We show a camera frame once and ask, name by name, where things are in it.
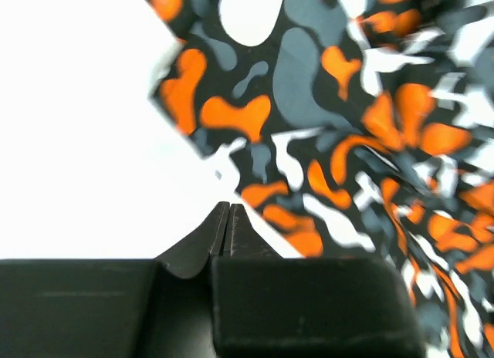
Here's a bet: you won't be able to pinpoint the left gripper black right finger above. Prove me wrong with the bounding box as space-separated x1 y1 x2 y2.
210 204 425 357

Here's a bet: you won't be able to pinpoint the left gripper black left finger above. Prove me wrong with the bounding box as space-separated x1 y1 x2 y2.
1 202 230 357

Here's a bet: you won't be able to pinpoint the orange camouflage shorts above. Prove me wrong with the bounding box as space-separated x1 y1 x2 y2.
146 0 493 357

